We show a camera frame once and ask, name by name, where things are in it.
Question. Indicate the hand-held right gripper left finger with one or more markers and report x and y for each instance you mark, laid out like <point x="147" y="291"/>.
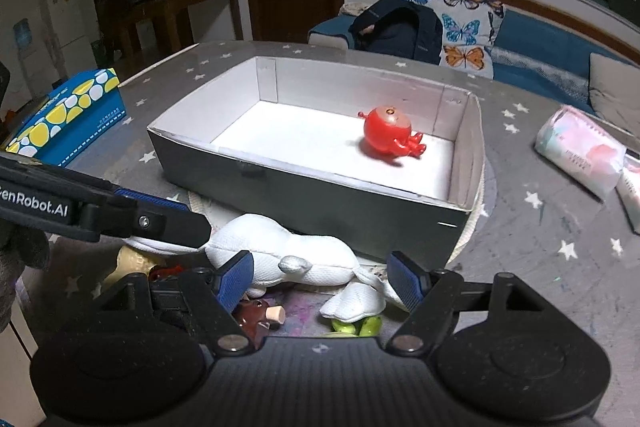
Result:
<point x="235" y="282"/>

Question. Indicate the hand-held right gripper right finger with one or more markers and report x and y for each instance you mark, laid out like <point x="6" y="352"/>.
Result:
<point x="404" y="281"/>

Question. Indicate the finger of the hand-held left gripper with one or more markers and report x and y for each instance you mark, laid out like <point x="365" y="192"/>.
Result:
<point x="150" y="199"/>
<point x="175" y="229"/>

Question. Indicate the brown toy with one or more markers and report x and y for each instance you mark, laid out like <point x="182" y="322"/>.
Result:
<point x="255" y="314"/>

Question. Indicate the white plush toy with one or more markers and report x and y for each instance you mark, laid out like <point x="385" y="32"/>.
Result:
<point x="280" y="247"/>

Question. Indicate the cream peanut toy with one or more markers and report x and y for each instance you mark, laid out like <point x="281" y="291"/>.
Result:
<point x="127" y="262"/>

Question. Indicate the green toy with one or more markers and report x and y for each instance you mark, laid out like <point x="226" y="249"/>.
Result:
<point x="367" y="326"/>

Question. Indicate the grey cardboard box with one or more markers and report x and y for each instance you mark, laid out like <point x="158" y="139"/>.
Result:
<point x="300" y="202"/>

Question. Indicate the red octopus toy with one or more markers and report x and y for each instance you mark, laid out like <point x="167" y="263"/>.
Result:
<point x="385" y="132"/>

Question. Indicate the person's left hand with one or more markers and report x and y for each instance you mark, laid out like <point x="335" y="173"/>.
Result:
<point x="20" y="252"/>

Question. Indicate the round white placemat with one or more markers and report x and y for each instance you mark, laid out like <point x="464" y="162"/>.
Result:
<point x="475" y="232"/>

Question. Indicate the blue pebble-print tissue box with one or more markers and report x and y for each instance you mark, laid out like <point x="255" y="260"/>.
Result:
<point x="75" y="117"/>

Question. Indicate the water dispenser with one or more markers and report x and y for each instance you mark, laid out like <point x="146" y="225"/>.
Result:
<point x="22" y="34"/>

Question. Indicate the white fridge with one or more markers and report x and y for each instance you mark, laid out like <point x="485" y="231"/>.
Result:
<point x="65" y="22"/>

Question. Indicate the pink tissue pack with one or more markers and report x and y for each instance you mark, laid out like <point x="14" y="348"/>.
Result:
<point x="631" y="192"/>
<point x="580" y="152"/>

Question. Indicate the dark blue backpack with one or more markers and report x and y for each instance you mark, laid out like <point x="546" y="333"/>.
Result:
<point x="400" y="32"/>

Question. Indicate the butterfly print pillow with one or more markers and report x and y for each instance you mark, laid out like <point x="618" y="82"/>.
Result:
<point x="465" y="32"/>

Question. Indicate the blue sofa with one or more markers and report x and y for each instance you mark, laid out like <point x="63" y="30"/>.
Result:
<point x="540" y="52"/>

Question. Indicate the beige cloth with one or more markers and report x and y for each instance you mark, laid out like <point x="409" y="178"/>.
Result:
<point x="352" y="8"/>

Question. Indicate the grey cushion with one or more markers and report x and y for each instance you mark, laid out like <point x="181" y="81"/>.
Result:
<point x="615" y="92"/>

